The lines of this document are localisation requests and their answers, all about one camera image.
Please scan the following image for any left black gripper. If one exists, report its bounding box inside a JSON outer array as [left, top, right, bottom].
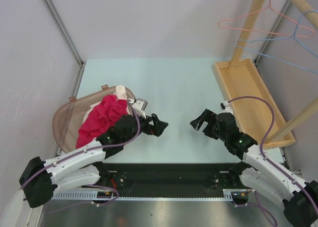
[[122, 111, 167, 145]]

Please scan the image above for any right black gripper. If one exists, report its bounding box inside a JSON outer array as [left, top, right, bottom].
[[190, 109, 228, 143]]

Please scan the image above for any red t shirt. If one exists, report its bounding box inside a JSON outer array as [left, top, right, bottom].
[[76, 95, 128, 149]]

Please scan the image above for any white t shirt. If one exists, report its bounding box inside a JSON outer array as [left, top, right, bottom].
[[82, 85, 128, 123]]

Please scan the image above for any pink wire hanger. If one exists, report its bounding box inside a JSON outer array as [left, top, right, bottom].
[[218, 0, 315, 40]]

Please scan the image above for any blue wire hanger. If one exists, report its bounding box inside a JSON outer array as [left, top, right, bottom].
[[234, 9, 318, 75]]

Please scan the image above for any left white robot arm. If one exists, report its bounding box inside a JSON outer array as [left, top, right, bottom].
[[19, 114, 168, 208]]

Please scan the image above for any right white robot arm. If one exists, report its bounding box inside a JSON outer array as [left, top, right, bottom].
[[190, 109, 318, 227]]

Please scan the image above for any wooden clothes rack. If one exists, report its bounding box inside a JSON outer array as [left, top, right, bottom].
[[213, 0, 318, 148]]

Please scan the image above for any brown translucent plastic basket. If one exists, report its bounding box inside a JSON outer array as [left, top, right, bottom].
[[52, 84, 140, 153]]

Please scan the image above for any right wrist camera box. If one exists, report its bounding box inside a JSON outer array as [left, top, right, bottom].
[[220, 100, 234, 115]]

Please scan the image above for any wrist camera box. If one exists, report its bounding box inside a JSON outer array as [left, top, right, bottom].
[[220, 100, 234, 115], [130, 98, 148, 119]]

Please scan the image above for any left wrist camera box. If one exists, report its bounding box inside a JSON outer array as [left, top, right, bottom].
[[130, 98, 148, 119]]

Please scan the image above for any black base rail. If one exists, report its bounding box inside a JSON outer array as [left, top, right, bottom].
[[97, 163, 246, 192]]

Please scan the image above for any white cable duct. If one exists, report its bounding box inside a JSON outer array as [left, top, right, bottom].
[[52, 188, 233, 202]]

